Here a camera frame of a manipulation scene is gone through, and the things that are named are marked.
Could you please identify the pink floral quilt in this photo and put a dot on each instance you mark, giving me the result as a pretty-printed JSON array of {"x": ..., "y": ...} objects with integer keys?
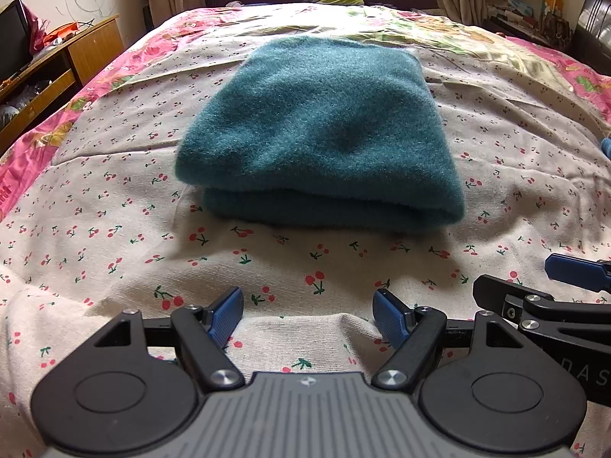
[{"x": 95, "y": 81}]

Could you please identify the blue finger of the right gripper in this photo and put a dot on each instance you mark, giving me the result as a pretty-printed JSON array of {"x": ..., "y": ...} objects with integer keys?
[
  {"x": 588, "y": 275},
  {"x": 504, "y": 298}
]

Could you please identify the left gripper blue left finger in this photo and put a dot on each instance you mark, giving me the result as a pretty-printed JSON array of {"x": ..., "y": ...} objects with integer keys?
[{"x": 223, "y": 315}]

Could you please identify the blue fuzzy garment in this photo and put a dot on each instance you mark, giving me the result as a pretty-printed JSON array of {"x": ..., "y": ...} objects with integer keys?
[{"x": 606, "y": 146}]

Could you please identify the cluttered bedside table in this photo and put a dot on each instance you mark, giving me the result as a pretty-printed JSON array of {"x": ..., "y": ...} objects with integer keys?
[{"x": 548, "y": 28}]

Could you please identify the teal fuzzy garment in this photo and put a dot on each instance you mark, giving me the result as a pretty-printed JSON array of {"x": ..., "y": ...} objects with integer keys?
[{"x": 325, "y": 132}]

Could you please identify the cherry print bed sheet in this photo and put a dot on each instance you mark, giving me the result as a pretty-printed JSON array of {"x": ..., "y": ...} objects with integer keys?
[{"x": 107, "y": 225}]

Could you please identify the black television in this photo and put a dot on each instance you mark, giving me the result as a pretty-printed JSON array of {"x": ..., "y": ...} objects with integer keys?
[{"x": 14, "y": 40}]

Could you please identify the orange toy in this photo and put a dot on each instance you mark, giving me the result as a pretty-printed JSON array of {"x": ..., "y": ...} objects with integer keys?
[{"x": 61, "y": 33}]

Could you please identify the pink plastic bag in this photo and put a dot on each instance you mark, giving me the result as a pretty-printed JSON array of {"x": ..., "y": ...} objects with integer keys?
[{"x": 37, "y": 30}]

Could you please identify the dark wooden chair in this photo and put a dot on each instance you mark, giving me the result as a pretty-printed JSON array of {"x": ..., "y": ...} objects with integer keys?
[{"x": 591, "y": 42}]

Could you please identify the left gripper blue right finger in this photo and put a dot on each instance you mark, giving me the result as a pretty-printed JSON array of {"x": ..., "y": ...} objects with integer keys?
[{"x": 393, "y": 318}]

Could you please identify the wooden tv cabinet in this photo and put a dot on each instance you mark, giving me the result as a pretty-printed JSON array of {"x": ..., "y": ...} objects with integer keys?
[{"x": 59, "y": 74}]

